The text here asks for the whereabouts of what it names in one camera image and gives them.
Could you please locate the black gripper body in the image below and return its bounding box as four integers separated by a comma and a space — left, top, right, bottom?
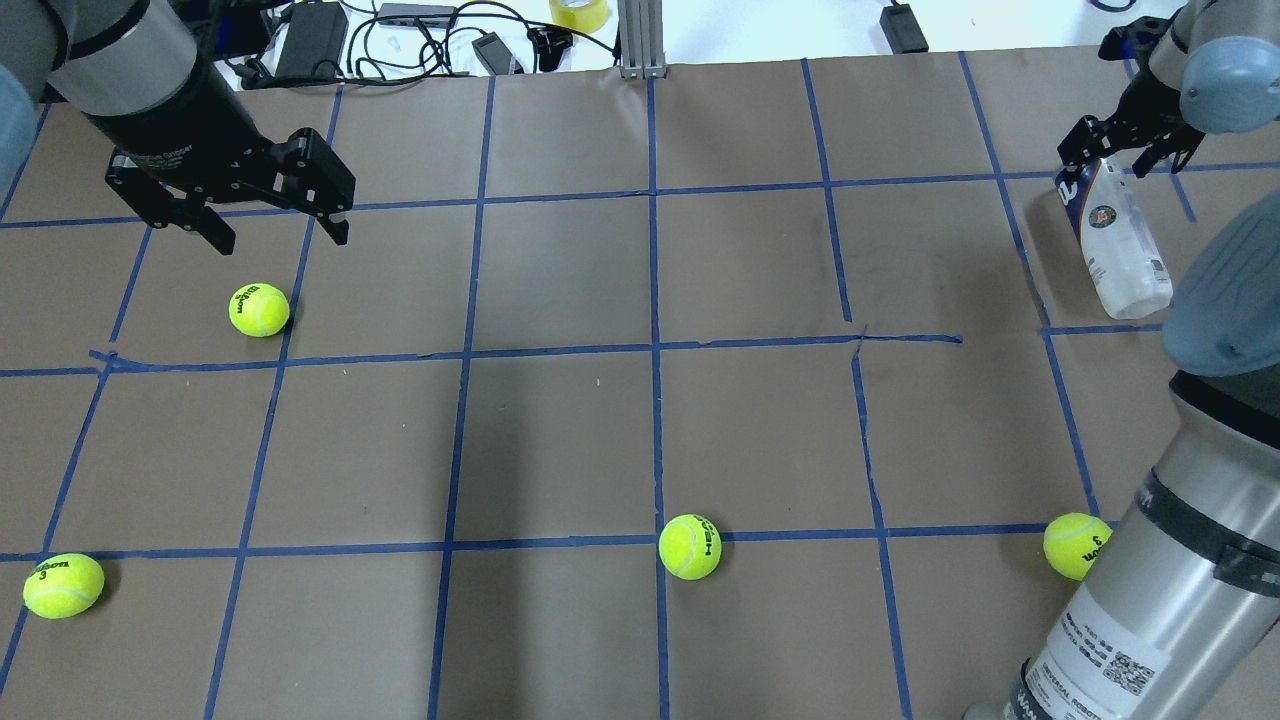
1065, 15, 1206, 159
105, 128, 356, 224

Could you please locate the clear tennis ball can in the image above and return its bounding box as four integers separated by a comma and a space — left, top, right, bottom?
1055, 159, 1174, 320

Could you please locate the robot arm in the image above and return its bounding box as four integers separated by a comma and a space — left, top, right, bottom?
1, 1, 356, 255
966, 1, 1279, 719

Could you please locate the tennis ball upper left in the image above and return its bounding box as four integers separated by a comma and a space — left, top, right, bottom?
228, 283, 292, 338

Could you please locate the tennis ball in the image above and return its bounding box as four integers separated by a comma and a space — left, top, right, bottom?
1042, 512, 1114, 582
228, 283, 292, 338
658, 512, 723, 582
22, 553, 106, 620

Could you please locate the tennis ball lower left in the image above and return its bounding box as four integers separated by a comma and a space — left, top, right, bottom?
22, 553, 106, 620

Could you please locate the tennis ball lower right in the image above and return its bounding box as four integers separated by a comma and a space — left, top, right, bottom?
1042, 512, 1114, 582

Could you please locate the tennis ball centre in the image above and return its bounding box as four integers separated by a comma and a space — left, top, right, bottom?
658, 512, 723, 582

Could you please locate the black power adapter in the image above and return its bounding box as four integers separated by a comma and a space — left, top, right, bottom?
274, 3, 348, 79

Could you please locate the small black power brick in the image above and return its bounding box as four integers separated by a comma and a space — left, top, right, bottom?
879, 1, 931, 55

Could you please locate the grey usb hub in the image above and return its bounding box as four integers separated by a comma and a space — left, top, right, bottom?
375, 3, 458, 29

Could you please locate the yellow tape roll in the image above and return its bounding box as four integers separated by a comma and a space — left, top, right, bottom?
548, 0, 611, 35

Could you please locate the aluminium frame post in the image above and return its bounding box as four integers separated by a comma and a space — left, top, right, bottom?
617, 0, 668, 79

